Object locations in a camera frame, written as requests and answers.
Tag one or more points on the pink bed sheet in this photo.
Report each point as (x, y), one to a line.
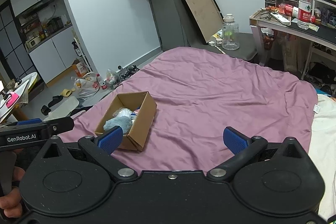
(198, 94)

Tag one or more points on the brown cardboard box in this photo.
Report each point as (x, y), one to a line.
(136, 138)

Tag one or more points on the orange white cardboard box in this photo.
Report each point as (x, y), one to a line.
(79, 67)

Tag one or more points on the blue tissue pack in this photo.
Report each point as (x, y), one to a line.
(134, 114)

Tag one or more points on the yellow slipper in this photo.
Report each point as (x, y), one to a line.
(66, 93)

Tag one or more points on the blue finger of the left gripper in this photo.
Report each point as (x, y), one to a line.
(30, 121)
(60, 125)

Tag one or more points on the clear bag of white stuffing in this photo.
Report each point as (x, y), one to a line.
(123, 112)

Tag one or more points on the clear plastic trash bag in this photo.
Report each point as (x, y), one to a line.
(113, 79)

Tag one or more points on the desk water bottle red label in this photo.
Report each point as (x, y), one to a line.
(304, 13)

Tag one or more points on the large clear plastic jar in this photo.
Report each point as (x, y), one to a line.
(230, 32)

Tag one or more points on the black slipper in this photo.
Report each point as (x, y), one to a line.
(46, 109)

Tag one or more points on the white kitchen cabinet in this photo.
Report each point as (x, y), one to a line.
(37, 36)

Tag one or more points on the grey fluffy plush mouse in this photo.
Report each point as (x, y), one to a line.
(124, 123)

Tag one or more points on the grey door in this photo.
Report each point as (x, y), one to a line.
(170, 6)

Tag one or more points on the person's left hand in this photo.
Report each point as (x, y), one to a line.
(11, 198)

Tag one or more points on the black framed board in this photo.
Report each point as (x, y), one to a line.
(206, 17)

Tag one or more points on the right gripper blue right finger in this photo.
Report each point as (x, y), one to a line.
(244, 149)

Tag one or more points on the white blanket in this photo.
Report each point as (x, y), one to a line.
(322, 151)

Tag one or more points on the white printed plastic bag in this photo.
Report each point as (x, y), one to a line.
(86, 86)

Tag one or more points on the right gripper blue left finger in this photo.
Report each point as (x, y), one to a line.
(98, 150)

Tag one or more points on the black desk with white legs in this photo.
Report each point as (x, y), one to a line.
(324, 36)

